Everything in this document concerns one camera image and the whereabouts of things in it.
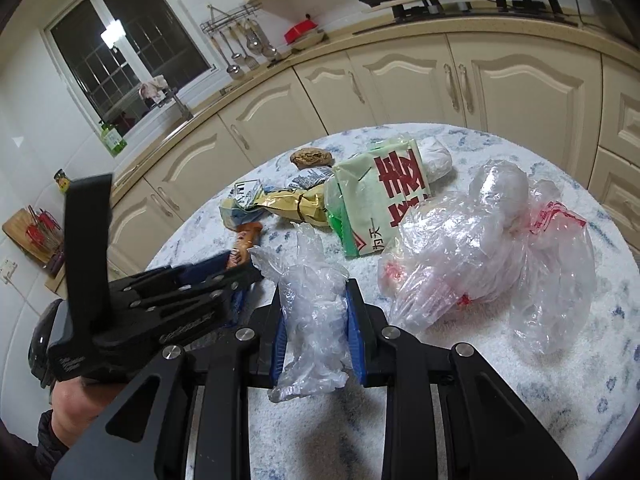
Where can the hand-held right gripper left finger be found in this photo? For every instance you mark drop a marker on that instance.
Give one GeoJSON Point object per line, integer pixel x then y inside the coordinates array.
{"type": "Point", "coordinates": [280, 355]}

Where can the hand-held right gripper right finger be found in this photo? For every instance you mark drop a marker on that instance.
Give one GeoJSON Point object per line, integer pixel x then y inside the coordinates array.
{"type": "Point", "coordinates": [355, 330]}

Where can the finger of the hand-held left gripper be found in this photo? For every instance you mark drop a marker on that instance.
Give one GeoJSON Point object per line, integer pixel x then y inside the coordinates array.
{"type": "Point", "coordinates": [170, 274]}
{"type": "Point", "coordinates": [200, 292]}

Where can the clear plastic wrap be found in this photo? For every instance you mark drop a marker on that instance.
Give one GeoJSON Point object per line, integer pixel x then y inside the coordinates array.
{"type": "Point", "coordinates": [310, 310]}

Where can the yellow orange snack packet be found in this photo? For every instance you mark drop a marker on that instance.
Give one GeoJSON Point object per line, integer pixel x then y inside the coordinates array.
{"type": "Point", "coordinates": [245, 245]}

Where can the person's left forearm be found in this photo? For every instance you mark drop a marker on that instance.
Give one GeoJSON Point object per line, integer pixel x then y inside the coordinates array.
{"type": "Point", "coordinates": [30, 455]}

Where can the person's left hand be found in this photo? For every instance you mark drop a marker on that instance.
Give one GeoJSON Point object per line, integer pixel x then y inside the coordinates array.
{"type": "Point", "coordinates": [80, 410]}

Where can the purple chopstick holder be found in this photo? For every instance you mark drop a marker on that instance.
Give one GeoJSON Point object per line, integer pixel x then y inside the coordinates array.
{"type": "Point", "coordinates": [57, 262]}

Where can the bundle of red chopsticks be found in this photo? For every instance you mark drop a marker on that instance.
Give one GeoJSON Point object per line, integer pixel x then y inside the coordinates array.
{"type": "Point", "coordinates": [45, 227]}

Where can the wooden cutting board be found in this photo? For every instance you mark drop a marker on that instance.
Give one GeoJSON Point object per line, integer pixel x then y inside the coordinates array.
{"type": "Point", "coordinates": [17, 232]}

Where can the sauce bottle yellow label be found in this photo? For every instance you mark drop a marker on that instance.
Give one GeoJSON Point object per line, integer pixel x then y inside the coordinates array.
{"type": "Point", "coordinates": [62, 182]}

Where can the green dish soap bottle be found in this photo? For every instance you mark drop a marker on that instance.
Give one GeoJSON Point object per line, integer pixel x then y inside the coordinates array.
{"type": "Point", "coordinates": [114, 141]}

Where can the gold snack packet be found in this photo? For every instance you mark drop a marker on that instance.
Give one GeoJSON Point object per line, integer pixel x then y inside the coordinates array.
{"type": "Point", "coordinates": [295, 205]}

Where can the green white printed bag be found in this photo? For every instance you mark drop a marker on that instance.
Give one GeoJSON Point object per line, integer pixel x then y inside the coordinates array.
{"type": "Point", "coordinates": [370, 195]}

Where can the pile of plastic snack packets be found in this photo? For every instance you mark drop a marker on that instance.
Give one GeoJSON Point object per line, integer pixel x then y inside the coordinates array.
{"type": "Point", "coordinates": [475, 240]}

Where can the steel faucet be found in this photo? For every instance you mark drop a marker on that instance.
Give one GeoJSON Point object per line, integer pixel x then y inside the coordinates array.
{"type": "Point", "coordinates": [180, 105]}

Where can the pink cloth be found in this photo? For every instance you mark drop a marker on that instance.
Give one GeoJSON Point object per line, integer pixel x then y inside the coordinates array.
{"type": "Point", "coordinates": [152, 89]}

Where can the steel ladle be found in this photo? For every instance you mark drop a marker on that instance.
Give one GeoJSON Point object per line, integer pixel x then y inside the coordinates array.
{"type": "Point", "coordinates": [235, 71]}
{"type": "Point", "coordinates": [270, 51]}

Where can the cream base cabinets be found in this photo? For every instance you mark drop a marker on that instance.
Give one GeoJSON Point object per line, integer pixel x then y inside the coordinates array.
{"type": "Point", "coordinates": [400, 90]}

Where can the steel skimmer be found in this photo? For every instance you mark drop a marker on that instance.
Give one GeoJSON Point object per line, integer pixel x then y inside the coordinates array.
{"type": "Point", "coordinates": [255, 45]}

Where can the sliding window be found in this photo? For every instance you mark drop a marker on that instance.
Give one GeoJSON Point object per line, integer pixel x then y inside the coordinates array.
{"type": "Point", "coordinates": [150, 20]}

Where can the beige bowl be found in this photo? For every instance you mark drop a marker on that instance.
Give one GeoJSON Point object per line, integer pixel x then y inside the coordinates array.
{"type": "Point", "coordinates": [312, 41]}

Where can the red lidded bowl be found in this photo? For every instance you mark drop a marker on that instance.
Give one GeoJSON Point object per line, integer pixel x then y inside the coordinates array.
{"type": "Point", "coordinates": [301, 30]}

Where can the black gas hob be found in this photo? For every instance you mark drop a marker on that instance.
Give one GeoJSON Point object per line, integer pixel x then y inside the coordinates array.
{"type": "Point", "coordinates": [450, 24]}

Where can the white wall socket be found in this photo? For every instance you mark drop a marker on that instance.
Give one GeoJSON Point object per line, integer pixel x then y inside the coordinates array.
{"type": "Point", "coordinates": [7, 270]}

